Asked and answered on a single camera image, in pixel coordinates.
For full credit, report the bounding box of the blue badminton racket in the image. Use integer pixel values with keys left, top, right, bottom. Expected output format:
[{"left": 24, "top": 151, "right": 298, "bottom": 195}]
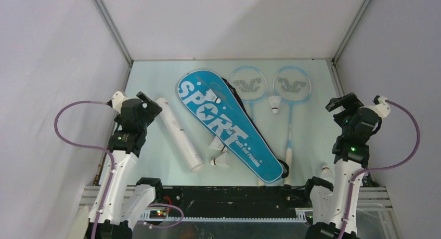
[
  {"left": 273, "top": 66, "right": 312, "bottom": 167},
  {"left": 229, "top": 65, "right": 269, "bottom": 187}
]

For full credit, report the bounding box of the purple cable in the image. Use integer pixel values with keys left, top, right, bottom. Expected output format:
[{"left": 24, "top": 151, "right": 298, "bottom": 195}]
[
  {"left": 54, "top": 100, "right": 116, "bottom": 239},
  {"left": 338, "top": 99, "right": 421, "bottom": 239}
]

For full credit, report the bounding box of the white shuttlecock tube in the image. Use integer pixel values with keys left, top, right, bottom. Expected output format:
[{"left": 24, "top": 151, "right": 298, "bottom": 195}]
[{"left": 156, "top": 97, "right": 204, "bottom": 172}]

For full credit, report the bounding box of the shuttlecock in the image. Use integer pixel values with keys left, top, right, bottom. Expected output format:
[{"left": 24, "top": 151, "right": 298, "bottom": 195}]
[
  {"left": 210, "top": 152, "right": 230, "bottom": 167},
  {"left": 268, "top": 95, "right": 281, "bottom": 113},
  {"left": 209, "top": 136, "right": 228, "bottom": 153}
]

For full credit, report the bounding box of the left blue badminton racket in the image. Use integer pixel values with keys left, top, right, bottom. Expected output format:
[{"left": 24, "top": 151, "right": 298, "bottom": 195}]
[{"left": 229, "top": 65, "right": 269, "bottom": 187}]

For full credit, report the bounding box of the blue racket cover bag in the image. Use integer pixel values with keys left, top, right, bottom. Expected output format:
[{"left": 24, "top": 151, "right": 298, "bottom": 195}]
[{"left": 177, "top": 70, "right": 290, "bottom": 183}]

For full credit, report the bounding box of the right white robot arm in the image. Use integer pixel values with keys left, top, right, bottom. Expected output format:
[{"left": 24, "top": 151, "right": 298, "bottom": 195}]
[{"left": 302, "top": 92, "right": 391, "bottom": 238}]

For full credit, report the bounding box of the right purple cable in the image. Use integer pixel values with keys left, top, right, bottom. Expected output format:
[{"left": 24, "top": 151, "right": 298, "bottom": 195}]
[{"left": 338, "top": 99, "right": 421, "bottom": 239}]

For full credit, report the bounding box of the shuttlecock near right arm base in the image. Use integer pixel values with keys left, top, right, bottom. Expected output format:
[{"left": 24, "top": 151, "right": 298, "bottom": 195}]
[{"left": 320, "top": 165, "right": 334, "bottom": 184}]

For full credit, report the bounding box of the right blue badminton racket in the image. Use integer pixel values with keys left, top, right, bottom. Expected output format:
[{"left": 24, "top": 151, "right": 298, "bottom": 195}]
[{"left": 273, "top": 66, "right": 312, "bottom": 167}]

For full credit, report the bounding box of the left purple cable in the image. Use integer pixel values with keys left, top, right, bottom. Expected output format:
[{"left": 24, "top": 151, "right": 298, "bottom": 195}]
[{"left": 54, "top": 100, "right": 116, "bottom": 239}]

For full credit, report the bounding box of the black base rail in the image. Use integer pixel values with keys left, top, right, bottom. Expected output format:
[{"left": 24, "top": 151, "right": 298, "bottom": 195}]
[{"left": 157, "top": 186, "right": 312, "bottom": 220}]

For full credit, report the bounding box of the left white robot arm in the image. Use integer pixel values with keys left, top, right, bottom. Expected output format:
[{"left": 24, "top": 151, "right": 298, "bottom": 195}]
[{"left": 85, "top": 91, "right": 164, "bottom": 238}]

